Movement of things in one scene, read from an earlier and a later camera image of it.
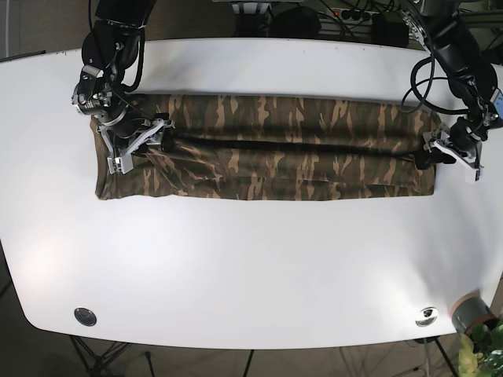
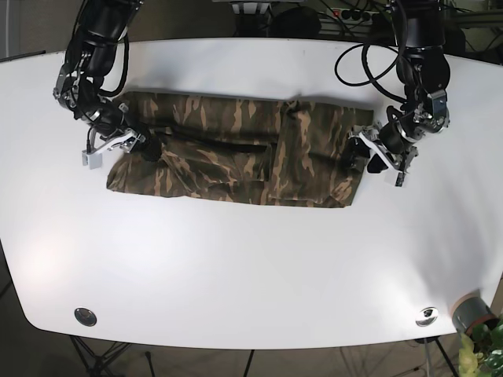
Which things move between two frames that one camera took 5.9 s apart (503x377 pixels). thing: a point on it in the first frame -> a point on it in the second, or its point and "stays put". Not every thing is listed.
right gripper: (463, 141) -> (398, 137)
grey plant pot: (470, 311) stays put
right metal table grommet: (427, 316) stays put
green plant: (481, 353) stays put
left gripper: (126, 131) -> (108, 130)
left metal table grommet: (85, 316) stays put
